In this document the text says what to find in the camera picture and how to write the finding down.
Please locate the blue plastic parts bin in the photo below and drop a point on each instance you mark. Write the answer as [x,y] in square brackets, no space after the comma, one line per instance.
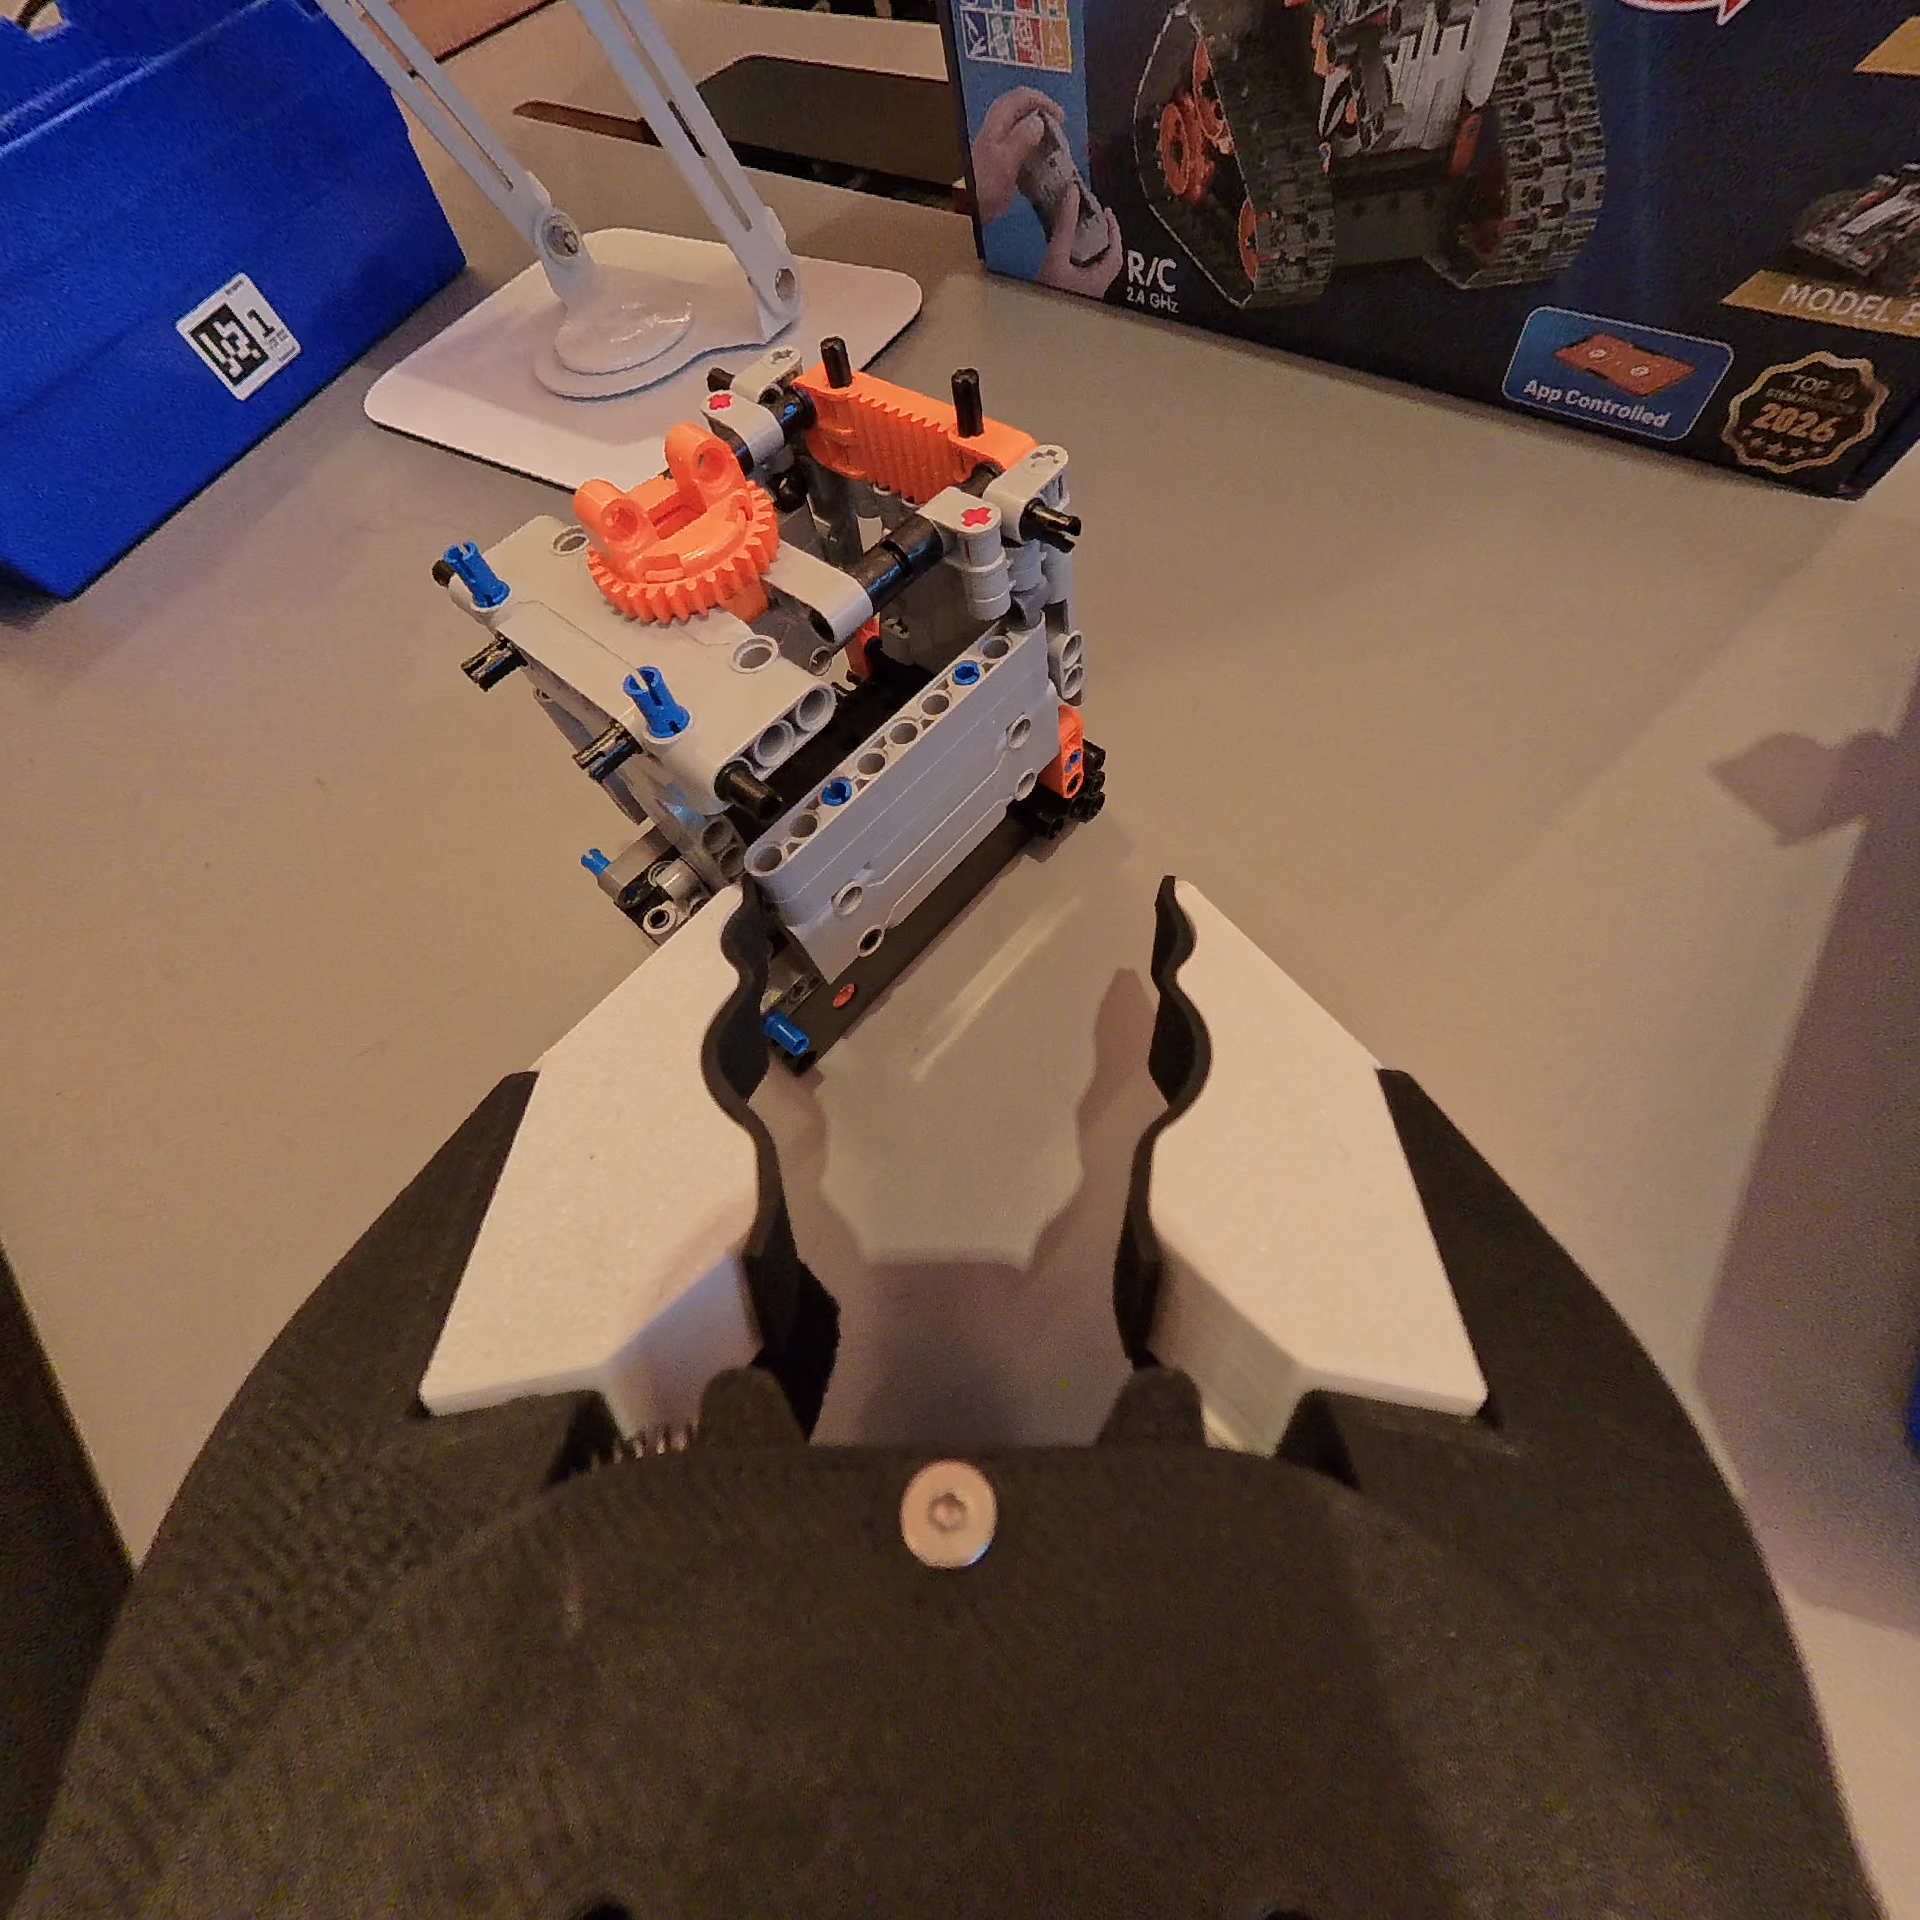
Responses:
[148,224]

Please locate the grey and orange block model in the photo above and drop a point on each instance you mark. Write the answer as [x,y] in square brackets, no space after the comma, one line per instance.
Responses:
[900,779]

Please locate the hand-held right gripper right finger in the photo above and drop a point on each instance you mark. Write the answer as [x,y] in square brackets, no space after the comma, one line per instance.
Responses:
[1306,1200]

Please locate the white and wooden book stand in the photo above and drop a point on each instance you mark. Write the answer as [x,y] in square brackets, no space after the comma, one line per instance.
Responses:
[451,405]

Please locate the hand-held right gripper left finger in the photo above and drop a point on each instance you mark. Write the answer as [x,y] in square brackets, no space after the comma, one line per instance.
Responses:
[599,1200]

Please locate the dark blue robot kit box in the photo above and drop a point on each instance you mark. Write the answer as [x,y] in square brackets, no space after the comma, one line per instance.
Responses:
[1424,376]

